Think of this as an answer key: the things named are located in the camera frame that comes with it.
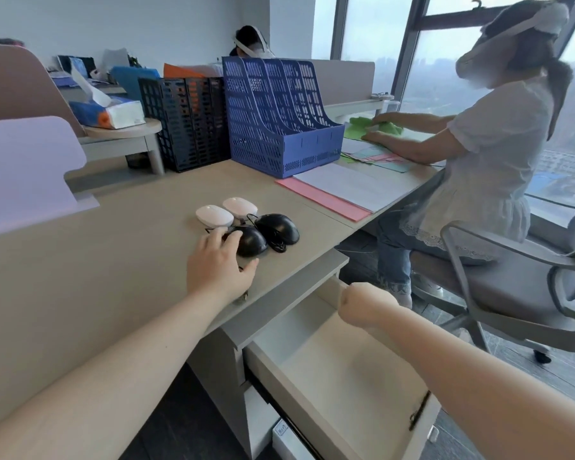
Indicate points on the blue plastic file rack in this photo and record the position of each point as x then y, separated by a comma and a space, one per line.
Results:
263, 124

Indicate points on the lilac desk partition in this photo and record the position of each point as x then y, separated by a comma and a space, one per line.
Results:
24, 172

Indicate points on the person's right forearm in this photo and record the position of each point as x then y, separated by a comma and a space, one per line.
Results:
484, 397

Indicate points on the grey desk partition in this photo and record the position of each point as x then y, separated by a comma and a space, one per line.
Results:
345, 81

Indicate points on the person's right hand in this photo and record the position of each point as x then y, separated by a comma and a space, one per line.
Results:
368, 305

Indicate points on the pink paper folder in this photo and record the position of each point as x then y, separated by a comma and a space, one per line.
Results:
333, 205

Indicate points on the orange folder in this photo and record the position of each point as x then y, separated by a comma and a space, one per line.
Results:
184, 70

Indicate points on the white computer mouse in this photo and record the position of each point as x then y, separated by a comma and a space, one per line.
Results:
241, 207
214, 216

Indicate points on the pile of coloured papers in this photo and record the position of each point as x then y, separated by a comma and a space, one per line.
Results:
381, 158

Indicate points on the dark window frame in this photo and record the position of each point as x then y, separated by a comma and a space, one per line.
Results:
409, 47

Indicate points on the blue folder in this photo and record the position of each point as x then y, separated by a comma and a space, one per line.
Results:
132, 81

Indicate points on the white paper sheet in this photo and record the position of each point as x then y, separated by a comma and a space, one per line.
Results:
354, 186

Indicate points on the person's left forearm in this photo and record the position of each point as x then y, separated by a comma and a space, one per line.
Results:
100, 378

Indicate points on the white headset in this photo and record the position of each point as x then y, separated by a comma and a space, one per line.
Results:
546, 16

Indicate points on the person's left thumb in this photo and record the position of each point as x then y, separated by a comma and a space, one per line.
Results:
250, 270

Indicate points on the green cloth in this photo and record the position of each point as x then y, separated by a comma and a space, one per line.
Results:
364, 125

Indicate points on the open white desk drawer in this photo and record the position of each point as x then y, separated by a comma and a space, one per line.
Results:
345, 383

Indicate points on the person's left hand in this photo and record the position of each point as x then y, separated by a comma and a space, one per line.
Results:
215, 270

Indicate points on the black plastic file rack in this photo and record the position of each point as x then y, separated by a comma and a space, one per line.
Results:
187, 124

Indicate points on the black computer mouse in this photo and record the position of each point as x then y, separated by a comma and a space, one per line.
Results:
251, 241
279, 227

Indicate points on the grey office chair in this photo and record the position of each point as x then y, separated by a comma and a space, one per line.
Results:
522, 287

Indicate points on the white rounded desk shelf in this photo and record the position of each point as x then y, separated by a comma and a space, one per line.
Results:
124, 138

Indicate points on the white and blue tissue box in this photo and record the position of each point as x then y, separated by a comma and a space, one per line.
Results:
117, 114

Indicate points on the brown desk partition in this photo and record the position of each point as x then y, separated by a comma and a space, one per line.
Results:
19, 86

